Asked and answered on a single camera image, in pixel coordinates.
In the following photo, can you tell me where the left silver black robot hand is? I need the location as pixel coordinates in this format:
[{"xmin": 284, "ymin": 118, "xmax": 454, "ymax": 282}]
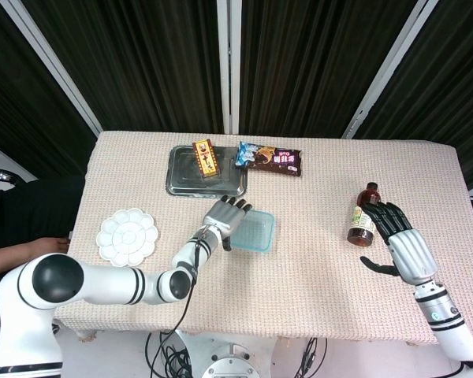
[{"xmin": 202, "ymin": 195, "xmax": 254, "ymax": 252}]

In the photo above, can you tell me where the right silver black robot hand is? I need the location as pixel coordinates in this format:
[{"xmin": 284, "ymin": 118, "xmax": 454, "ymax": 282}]
[{"xmin": 359, "ymin": 201, "xmax": 438, "ymax": 285}]

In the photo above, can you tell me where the clear blue-rimmed plastic container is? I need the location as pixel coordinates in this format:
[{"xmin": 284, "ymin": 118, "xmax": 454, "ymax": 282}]
[{"xmin": 230, "ymin": 209, "xmax": 276, "ymax": 255}]

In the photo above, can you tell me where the clear blue plastic container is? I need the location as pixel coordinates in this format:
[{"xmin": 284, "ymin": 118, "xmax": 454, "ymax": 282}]
[{"xmin": 230, "ymin": 209, "xmax": 276, "ymax": 255}]

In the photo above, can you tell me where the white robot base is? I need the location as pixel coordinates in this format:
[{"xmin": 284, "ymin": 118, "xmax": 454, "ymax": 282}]
[{"xmin": 173, "ymin": 329, "xmax": 277, "ymax": 378}]

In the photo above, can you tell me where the person forearm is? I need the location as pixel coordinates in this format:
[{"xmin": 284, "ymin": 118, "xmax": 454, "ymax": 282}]
[{"xmin": 0, "ymin": 235, "xmax": 70, "ymax": 279}]

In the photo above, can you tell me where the yellow red carton box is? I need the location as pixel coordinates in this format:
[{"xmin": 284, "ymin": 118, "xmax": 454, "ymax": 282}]
[{"xmin": 192, "ymin": 138, "xmax": 221, "ymax": 179}]

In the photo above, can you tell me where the brown drink bottle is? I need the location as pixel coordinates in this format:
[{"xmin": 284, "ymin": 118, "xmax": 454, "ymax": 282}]
[{"xmin": 346, "ymin": 181, "xmax": 382, "ymax": 248}]

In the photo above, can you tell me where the stainless steel tray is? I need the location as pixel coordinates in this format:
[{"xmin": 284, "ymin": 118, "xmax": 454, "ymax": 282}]
[{"xmin": 165, "ymin": 145, "xmax": 248, "ymax": 199}]

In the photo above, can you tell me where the brown blue snack packet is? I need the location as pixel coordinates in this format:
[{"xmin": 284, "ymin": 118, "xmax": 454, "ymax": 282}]
[{"xmin": 235, "ymin": 141, "xmax": 303, "ymax": 178}]

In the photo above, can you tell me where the pink waffle tablecloth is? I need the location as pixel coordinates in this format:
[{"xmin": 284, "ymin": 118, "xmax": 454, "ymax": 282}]
[{"xmin": 53, "ymin": 131, "xmax": 473, "ymax": 347}]

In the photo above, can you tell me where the white flower shaped palette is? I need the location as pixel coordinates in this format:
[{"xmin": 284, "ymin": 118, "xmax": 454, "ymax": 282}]
[{"xmin": 96, "ymin": 209, "xmax": 159, "ymax": 268}]

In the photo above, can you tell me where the black curtain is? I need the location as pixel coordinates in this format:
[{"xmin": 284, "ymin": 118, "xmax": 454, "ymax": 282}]
[{"xmin": 0, "ymin": 0, "xmax": 473, "ymax": 190}]

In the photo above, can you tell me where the black garment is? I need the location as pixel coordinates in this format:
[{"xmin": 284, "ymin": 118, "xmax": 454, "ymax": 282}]
[{"xmin": 0, "ymin": 175, "xmax": 86, "ymax": 328}]

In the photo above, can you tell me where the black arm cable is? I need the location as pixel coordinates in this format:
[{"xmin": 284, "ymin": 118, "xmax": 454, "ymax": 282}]
[{"xmin": 157, "ymin": 226, "xmax": 210, "ymax": 378}]

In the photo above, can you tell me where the black floor cable bundle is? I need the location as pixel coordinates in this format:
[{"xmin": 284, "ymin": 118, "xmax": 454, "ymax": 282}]
[
  {"xmin": 295, "ymin": 337, "xmax": 328, "ymax": 378},
  {"xmin": 144, "ymin": 332, "xmax": 194, "ymax": 378}
]

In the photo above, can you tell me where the white frame post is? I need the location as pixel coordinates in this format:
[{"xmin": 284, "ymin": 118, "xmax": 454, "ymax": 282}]
[
  {"xmin": 216, "ymin": 0, "xmax": 242, "ymax": 134},
  {"xmin": 0, "ymin": 0, "xmax": 102, "ymax": 135},
  {"xmin": 341, "ymin": 0, "xmax": 438, "ymax": 139}
]

